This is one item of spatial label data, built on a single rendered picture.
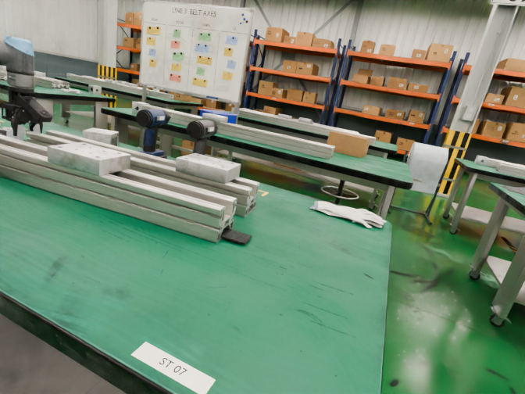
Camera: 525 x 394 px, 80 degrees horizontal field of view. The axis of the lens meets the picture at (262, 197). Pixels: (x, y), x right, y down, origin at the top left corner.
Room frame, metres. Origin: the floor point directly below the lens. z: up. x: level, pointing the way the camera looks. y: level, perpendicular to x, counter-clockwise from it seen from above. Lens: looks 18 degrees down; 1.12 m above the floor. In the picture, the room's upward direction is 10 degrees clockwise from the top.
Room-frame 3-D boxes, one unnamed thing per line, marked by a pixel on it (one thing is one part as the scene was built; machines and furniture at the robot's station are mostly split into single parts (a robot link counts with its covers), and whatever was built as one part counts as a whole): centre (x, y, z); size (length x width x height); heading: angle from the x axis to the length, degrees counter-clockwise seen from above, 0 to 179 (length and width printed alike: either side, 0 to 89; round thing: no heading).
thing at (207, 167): (0.91, 0.17, 0.87); 0.16 x 0.11 x 0.07; 76
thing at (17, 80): (1.07, 0.87, 1.02); 0.08 x 0.08 x 0.05
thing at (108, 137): (1.19, 0.66, 0.83); 0.11 x 0.10 x 0.10; 9
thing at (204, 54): (4.05, 1.15, 0.97); 1.50 x 0.50 x 1.95; 70
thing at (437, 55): (9.92, -3.08, 1.59); 2.83 x 0.98 x 3.17; 70
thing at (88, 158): (0.78, 0.46, 0.87); 0.16 x 0.11 x 0.07; 76
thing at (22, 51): (1.08, 0.88, 1.10); 0.09 x 0.08 x 0.11; 113
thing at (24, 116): (1.08, 0.88, 0.94); 0.09 x 0.08 x 0.12; 76
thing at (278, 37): (10.95, -0.27, 1.58); 2.83 x 0.98 x 3.15; 70
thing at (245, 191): (0.97, 0.42, 0.82); 0.80 x 0.10 x 0.09; 76
